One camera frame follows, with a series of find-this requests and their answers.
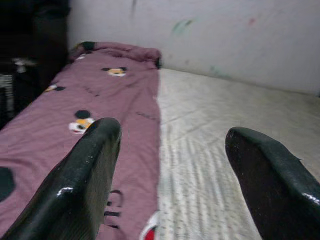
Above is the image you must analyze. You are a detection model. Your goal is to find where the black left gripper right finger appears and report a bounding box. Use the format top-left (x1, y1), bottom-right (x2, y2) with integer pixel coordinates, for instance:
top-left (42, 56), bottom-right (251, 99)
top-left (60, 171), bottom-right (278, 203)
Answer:
top-left (224, 126), bottom-right (320, 240)

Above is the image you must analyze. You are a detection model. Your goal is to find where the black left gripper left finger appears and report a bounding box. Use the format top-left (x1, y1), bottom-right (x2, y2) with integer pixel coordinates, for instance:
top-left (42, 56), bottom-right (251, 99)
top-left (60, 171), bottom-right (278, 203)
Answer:
top-left (0, 117), bottom-right (123, 240)

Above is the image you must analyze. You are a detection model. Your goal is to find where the grey quilted mattress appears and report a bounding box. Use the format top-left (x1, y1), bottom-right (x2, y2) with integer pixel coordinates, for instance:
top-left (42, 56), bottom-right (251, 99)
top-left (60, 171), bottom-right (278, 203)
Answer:
top-left (155, 67), bottom-right (320, 240)

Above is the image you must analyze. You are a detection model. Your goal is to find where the purple Mickey print blanket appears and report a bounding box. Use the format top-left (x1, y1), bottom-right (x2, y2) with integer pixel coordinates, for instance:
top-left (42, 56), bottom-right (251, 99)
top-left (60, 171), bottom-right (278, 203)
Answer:
top-left (0, 41), bottom-right (163, 240)

